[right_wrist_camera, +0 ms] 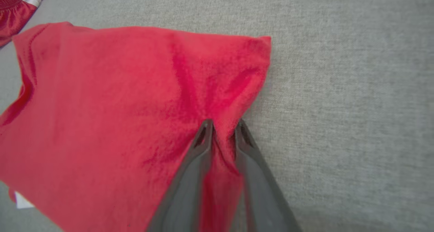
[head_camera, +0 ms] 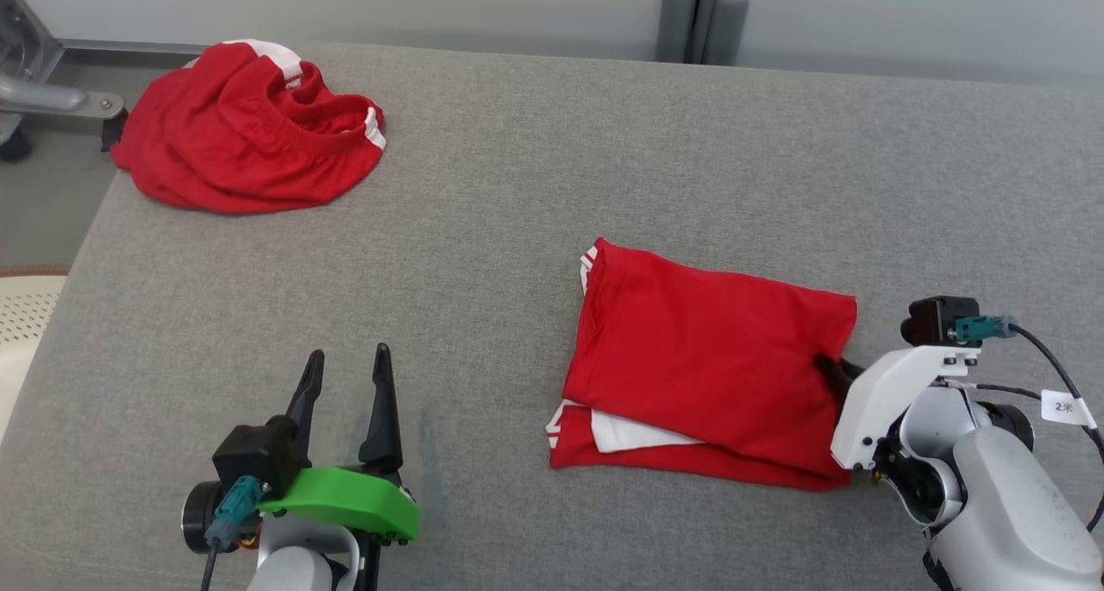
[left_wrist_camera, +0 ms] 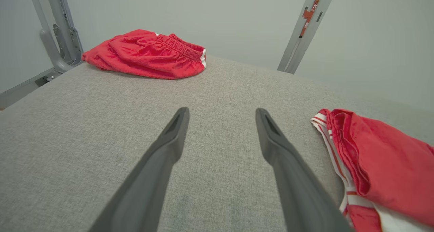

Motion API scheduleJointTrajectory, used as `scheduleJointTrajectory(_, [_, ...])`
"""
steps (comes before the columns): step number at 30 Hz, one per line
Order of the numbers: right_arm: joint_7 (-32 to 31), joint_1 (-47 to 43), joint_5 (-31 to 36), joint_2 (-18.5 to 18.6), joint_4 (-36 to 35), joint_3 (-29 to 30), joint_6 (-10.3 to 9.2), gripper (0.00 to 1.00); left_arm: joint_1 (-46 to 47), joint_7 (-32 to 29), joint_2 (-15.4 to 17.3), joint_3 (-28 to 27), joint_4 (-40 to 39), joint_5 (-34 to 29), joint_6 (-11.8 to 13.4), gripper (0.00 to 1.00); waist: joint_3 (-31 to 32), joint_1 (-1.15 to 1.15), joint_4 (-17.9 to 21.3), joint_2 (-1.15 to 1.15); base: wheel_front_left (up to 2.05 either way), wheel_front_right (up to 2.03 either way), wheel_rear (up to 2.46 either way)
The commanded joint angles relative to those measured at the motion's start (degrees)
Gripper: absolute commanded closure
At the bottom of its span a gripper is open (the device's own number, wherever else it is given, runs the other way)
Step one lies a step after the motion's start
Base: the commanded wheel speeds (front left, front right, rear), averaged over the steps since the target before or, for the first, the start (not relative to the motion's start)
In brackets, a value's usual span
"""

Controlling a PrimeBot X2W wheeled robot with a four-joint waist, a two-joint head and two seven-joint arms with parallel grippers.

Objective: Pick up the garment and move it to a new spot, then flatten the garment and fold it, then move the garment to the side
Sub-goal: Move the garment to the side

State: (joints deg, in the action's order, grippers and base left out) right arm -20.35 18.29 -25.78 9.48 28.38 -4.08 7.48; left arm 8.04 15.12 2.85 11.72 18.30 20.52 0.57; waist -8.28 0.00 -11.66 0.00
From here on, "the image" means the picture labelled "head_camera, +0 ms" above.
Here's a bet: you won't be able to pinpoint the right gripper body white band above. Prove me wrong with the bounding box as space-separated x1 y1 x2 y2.
831 345 980 471

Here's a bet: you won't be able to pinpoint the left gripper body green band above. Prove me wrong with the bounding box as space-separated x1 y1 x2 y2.
259 466 421 544

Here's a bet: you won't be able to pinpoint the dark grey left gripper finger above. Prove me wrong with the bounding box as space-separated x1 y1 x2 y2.
285 349 326 471
359 343 404 480

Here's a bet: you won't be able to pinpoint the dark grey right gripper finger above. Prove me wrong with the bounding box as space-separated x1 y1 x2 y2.
815 355 863 402

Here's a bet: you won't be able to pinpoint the red white basketball jersey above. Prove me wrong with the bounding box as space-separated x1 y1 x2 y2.
546 237 859 493

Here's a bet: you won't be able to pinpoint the red shorts with white stripes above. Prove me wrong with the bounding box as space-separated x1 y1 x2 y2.
110 39 386 215

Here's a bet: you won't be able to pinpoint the beige perforated laundry basket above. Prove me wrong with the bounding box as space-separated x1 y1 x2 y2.
0 267 70 443

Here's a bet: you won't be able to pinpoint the grey metal stand base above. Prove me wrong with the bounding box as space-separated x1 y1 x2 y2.
0 0 130 162

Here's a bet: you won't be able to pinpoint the black cable with teal plug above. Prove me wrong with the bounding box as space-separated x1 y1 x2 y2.
955 315 1104 533
200 475 265 591

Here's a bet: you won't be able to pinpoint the white cable label tag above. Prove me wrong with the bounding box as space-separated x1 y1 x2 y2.
1040 389 1098 431

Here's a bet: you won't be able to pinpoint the grey partition post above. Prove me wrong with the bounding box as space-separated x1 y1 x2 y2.
655 0 750 66

